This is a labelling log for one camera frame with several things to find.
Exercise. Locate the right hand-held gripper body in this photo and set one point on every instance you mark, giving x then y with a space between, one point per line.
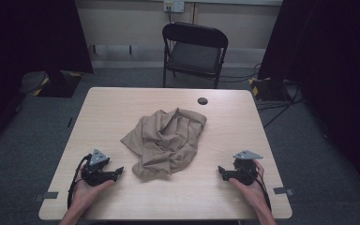
246 168

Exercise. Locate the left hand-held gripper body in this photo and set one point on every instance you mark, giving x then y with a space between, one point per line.
97 162

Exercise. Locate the beige shorts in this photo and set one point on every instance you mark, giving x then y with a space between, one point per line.
165 143

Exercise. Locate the person's right hand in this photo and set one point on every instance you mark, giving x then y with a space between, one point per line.
253 192

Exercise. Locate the person's left hand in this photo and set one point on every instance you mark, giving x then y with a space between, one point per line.
86 193

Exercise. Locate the grey tape strip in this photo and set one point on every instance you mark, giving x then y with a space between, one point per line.
47 196
283 190

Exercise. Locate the small black floor object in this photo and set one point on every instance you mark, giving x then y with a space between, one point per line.
70 122

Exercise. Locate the dark round table grommet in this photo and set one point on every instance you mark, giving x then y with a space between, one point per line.
202 101

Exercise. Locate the black stand base striped tape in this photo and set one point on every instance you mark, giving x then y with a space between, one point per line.
267 89
59 86

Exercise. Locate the black folding chair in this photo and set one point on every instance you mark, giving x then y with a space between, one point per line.
195 53

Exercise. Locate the black curtain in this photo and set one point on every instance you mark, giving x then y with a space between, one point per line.
337 62
25 47

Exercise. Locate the white wall socket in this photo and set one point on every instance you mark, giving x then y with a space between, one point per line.
173 5

